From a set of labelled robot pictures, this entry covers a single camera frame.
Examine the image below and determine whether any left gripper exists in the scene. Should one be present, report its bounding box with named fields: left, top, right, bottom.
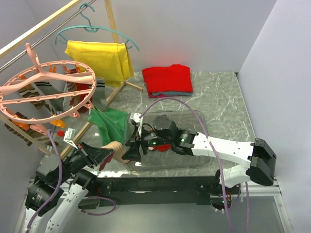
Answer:
left=54, top=139, right=114, bottom=184

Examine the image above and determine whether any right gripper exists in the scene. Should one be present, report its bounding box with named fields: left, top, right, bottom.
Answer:
left=121, top=125, right=172, bottom=163

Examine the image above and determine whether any purple striped beige sock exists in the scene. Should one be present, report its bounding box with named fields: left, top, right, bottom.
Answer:
left=99, top=141, right=130, bottom=171

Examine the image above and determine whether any red christmas sock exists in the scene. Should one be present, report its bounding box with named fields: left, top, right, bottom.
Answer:
left=148, top=144, right=171, bottom=152

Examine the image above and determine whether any brown striped sock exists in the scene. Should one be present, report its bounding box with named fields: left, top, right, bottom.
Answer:
left=18, top=82, right=62, bottom=114

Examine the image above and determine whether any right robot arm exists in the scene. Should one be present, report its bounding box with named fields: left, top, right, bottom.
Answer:
left=122, top=113, right=276, bottom=194

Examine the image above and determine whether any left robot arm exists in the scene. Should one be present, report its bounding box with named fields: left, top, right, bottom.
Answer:
left=24, top=142, right=114, bottom=233

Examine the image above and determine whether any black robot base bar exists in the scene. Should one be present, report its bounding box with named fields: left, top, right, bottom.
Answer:
left=88, top=176, right=223, bottom=205

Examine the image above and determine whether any pink round clip hanger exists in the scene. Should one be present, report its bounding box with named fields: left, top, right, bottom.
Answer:
left=0, top=43, right=97, bottom=134

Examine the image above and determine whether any teal plastic hanger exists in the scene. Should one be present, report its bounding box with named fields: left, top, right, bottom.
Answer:
left=54, top=0, right=140, bottom=51

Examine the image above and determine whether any green cloth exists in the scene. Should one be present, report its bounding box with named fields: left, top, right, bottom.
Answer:
left=88, top=107, right=128, bottom=146

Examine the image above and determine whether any clear plastic tray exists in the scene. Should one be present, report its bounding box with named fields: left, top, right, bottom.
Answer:
left=125, top=110, right=213, bottom=171

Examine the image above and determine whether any grey folded shirt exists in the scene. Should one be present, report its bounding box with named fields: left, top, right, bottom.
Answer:
left=145, top=83, right=193, bottom=98

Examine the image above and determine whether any red folded shirt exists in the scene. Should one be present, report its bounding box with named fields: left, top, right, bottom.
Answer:
left=142, top=64, right=193, bottom=94

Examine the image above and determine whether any yellow cloth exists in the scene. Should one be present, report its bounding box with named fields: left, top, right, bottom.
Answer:
left=65, top=40, right=134, bottom=87

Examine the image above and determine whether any metal hanging rod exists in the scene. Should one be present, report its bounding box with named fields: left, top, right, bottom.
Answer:
left=0, top=0, right=86, bottom=58

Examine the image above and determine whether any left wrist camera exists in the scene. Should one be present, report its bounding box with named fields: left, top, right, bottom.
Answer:
left=56, top=128, right=77, bottom=149

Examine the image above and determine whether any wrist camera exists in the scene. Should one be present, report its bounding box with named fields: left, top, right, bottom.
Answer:
left=56, top=128, right=77, bottom=149
left=130, top=113, right=143, bottom=136

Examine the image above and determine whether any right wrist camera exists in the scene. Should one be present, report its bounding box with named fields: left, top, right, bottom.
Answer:
left=130, top=113, right=143, bottom=136

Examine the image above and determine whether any aluminium rail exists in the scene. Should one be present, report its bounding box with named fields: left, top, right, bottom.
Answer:
left=27, top=179, right=282, bottom=197

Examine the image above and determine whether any wooden clothes rack frame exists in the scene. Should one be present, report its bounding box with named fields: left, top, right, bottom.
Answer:
left=0, top=0, right=143, bottom=156

